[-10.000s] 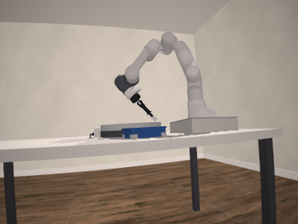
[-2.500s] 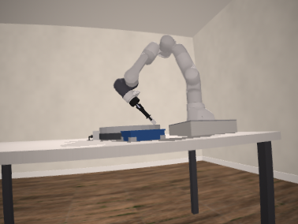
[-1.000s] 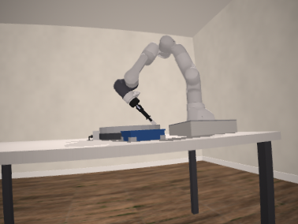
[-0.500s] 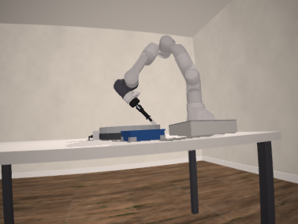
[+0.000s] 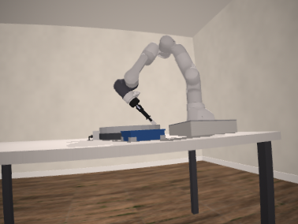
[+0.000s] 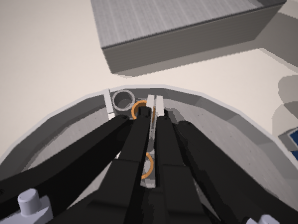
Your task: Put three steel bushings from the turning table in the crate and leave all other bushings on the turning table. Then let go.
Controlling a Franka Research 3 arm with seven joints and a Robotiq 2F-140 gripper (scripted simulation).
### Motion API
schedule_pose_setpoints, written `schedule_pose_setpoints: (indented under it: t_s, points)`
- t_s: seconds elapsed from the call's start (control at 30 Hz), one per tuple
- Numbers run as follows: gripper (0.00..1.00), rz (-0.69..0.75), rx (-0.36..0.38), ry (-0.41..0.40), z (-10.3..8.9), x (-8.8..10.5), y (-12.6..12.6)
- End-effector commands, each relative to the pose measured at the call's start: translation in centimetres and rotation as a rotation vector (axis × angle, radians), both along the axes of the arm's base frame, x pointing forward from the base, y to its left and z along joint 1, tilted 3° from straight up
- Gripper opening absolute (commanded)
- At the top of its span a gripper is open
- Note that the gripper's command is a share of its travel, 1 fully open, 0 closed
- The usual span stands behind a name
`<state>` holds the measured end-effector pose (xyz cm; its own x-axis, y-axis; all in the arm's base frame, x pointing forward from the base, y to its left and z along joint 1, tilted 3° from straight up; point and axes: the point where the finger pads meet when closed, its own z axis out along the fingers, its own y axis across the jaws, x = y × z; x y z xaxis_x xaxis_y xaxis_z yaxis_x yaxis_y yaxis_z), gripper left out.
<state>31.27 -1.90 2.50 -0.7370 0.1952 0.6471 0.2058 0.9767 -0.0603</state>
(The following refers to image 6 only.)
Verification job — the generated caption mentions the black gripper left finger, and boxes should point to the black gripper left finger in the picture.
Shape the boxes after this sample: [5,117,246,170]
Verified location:
[0,95,154,224]

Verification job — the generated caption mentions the grey round table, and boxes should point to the grey round table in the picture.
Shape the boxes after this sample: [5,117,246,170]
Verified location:
[0,84,298,211]

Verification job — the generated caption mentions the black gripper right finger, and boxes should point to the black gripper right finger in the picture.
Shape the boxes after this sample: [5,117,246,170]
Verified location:
[153,96,298,224]

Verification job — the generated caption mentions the blue crate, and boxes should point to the blue crate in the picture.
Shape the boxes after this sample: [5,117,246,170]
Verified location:
[278,127,298,161]

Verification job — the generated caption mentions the grey metal bushing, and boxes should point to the grey metal bushing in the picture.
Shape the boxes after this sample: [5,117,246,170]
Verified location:
[112,89,136,116]

